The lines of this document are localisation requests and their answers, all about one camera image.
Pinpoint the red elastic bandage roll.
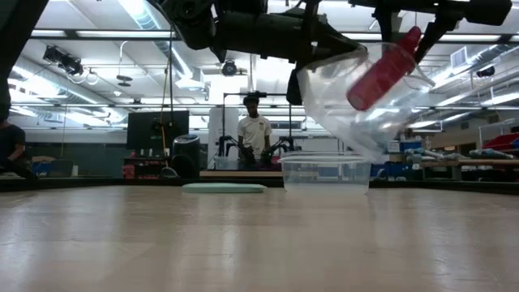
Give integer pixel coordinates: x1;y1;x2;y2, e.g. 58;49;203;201
346;26;422;113

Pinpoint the seated person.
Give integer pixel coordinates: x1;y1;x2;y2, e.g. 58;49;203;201
0;119;27;176

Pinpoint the long light bar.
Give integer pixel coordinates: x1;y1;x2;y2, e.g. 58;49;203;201
30;27;519;45

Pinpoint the dark shelf with items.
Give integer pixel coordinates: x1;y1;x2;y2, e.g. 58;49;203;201
122;156;171;180

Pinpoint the standing person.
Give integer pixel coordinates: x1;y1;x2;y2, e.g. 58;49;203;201
236;95;273;170

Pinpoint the blue storage bin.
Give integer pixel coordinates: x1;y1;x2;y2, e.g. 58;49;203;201
371;161;422;178
387;140;423;154

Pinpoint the clear plastic zipper bag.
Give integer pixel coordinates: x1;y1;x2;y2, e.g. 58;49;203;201
296;41;436;163

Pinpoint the white air vent grille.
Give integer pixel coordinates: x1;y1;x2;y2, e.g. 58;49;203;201
450;46;470;70

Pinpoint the wooden workbench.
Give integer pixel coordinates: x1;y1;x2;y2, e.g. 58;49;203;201
421;158;519;182

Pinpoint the black hanging camera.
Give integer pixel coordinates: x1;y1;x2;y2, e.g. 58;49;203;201
221;59;239;78
42;45;85;78

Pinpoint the yellow handled broom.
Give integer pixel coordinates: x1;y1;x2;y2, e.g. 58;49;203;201
159;121;180;180

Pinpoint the mint green container lid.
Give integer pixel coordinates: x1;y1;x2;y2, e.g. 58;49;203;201
181;182;268;195

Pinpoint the red storage bin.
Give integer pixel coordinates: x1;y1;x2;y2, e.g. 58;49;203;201
482;132;519;152

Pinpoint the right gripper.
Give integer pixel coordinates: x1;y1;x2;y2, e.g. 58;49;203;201
348;0;514;64

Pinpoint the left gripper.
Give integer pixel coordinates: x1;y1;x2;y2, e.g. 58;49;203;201
285;11;368;106

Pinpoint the clear plastic food container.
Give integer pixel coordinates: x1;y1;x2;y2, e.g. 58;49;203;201
277;150;377;195

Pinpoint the grey wrapped bundle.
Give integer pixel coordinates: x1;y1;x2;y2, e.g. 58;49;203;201
404;148;467;162
469;148;517;161

